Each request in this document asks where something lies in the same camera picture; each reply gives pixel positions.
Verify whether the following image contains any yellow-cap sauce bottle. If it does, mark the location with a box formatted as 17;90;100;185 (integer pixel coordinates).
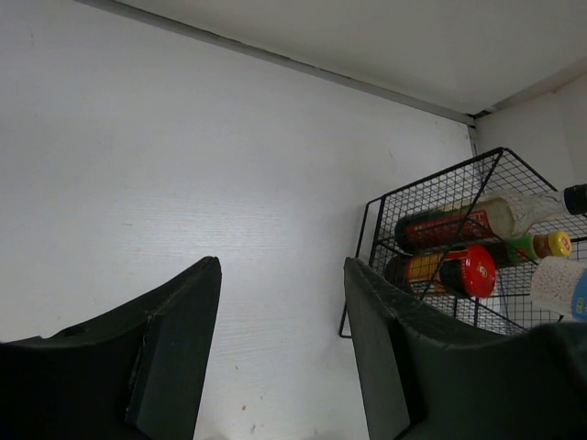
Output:
482;231;572;270

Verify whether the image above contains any silver-lid shaker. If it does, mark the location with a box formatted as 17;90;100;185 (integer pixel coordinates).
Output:
530;257;586;322

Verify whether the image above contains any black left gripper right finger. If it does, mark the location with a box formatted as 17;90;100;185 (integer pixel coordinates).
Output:
344;258;586;439

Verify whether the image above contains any red-lid sauce jar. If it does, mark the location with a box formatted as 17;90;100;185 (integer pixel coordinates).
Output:
383;245;496;299

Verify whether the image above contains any black wire rack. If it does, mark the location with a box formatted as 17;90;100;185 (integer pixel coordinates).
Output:
357;148;586;336

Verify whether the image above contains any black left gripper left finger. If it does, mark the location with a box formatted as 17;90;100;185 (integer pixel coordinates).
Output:
1;257;221;439

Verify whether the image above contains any tall black-cap sauce bottle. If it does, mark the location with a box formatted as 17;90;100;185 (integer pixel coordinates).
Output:
394;184;586;253

